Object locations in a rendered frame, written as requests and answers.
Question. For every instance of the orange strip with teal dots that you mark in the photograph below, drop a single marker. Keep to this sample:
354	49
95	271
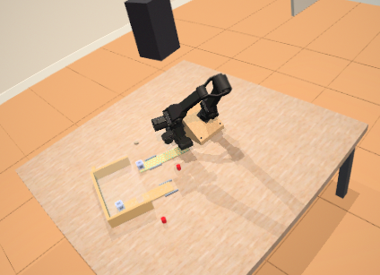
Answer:
162	158

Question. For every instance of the pale yellow flat strip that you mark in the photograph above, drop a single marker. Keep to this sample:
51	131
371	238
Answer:
159	191

